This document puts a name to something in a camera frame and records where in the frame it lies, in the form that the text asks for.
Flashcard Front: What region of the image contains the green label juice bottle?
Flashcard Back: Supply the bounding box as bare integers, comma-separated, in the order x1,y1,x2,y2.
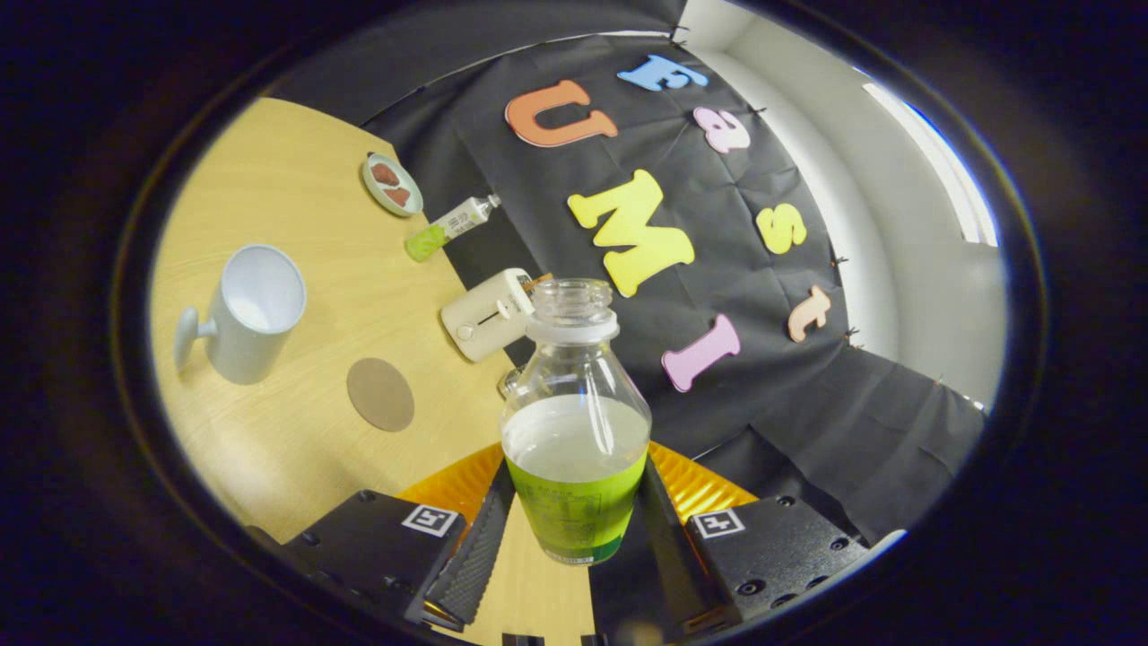
500,278,653,566

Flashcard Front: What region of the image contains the pale green plate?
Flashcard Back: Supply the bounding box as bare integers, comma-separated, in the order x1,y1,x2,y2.
361,152,424,218

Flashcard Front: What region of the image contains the white cup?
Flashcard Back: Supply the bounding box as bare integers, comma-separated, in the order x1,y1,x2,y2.
173,244,308,386

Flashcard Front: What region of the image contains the ceiling light panel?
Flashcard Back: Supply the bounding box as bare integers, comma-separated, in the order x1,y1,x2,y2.
863,83,999,248

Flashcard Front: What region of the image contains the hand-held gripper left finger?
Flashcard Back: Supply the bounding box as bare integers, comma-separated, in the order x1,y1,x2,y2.
283,442,517,629

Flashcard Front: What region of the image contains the small green liquid bottle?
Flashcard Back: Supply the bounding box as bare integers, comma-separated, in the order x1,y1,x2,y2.
404,194,502,263

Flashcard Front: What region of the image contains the round brown coaster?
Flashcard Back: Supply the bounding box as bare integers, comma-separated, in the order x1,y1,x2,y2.
346,357,416,433

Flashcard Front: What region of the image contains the white toaster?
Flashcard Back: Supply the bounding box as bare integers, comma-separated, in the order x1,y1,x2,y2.
440,267,536,363

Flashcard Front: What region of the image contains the black backdrop cloth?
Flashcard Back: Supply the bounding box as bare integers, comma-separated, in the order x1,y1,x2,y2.
269,0,987,548

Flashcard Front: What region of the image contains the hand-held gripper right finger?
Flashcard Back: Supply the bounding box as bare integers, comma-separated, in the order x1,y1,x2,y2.
628,441,871,633

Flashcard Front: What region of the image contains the wooden table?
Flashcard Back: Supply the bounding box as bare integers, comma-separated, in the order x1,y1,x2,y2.
148,97,597,646

